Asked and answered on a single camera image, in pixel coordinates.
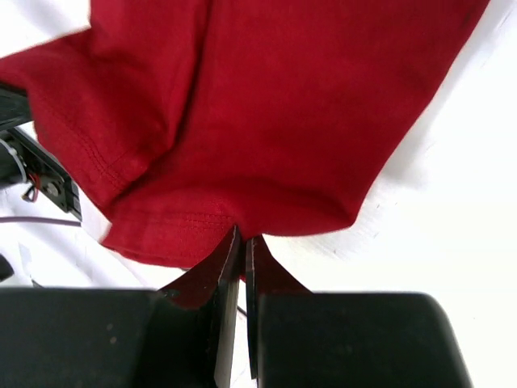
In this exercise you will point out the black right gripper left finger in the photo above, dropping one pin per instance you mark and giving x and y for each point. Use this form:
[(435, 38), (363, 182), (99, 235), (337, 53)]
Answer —
[(179, 336)]

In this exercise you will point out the red t shirt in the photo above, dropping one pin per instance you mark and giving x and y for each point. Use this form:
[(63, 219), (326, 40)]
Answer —
[(182, 119)]

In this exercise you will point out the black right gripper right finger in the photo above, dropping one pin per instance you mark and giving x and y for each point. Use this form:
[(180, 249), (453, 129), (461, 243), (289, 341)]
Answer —
[(299, 338)]

